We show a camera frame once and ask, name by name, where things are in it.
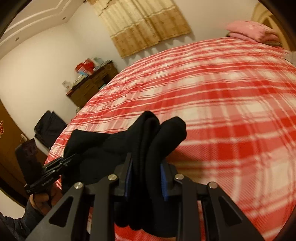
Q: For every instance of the black pants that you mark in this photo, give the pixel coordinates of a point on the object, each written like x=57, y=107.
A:
x=146, y=144

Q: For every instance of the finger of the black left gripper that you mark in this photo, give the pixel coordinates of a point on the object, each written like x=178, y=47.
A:
x=58, y=163

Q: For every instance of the pink folded blanket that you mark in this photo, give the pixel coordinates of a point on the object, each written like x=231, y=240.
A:
x=253, y=32

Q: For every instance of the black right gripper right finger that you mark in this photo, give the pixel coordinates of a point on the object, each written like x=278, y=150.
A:
x=171, y=181

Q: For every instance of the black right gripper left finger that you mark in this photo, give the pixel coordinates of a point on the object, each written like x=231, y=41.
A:
x=123, y=173

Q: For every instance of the person's left forearm dark sleeve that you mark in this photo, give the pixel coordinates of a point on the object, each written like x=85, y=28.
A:
x=20, y=228

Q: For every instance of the red white plaid bedsheet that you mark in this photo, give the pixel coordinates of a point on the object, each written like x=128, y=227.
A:
x=237, y=99

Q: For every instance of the black folding chair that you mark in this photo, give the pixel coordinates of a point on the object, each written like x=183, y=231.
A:
x=49, y=128

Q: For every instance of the person's left hand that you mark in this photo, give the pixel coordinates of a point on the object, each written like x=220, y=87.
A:
x=43, y=202

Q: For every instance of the silver door handle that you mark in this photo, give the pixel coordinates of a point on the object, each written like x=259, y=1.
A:
x=23, y=138

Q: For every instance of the cream wooden headboard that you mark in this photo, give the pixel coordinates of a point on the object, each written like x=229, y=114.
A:
x=262, y=15

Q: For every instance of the beige floral window curtain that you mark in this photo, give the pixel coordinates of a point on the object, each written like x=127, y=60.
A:
x=136, y=25

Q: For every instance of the brown wooden door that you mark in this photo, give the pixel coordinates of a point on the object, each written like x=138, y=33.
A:
x=12, y=181

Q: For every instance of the brown wooden desk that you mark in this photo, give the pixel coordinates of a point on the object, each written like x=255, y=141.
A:
x=82, y=92

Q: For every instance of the red gift bag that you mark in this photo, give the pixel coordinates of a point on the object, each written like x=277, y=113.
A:
x=85, y=68

